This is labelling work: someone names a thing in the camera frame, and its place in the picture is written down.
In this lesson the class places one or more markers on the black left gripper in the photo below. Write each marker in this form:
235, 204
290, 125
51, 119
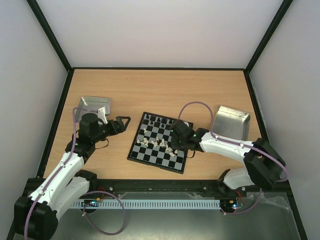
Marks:
121, 129

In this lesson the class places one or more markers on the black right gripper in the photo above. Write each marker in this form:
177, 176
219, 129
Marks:
175, 136

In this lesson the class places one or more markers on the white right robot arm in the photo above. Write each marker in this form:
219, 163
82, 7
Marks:
262, 165

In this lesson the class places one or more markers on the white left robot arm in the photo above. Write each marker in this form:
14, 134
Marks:
37, 215

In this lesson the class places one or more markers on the black silver chess board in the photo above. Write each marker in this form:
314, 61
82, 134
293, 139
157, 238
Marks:
154, 158

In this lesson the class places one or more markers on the pink metal tin box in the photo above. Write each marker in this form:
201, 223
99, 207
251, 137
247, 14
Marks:
91, 104

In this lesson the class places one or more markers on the yellow metal tin box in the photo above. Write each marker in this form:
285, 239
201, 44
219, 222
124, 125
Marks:
231, 123

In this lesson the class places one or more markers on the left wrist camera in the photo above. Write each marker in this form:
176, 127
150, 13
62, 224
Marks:
102, 115

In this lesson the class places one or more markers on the black aluminium frame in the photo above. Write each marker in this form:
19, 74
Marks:
161, 185

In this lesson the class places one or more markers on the light blue cable duct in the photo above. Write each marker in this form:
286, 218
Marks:
153, 204

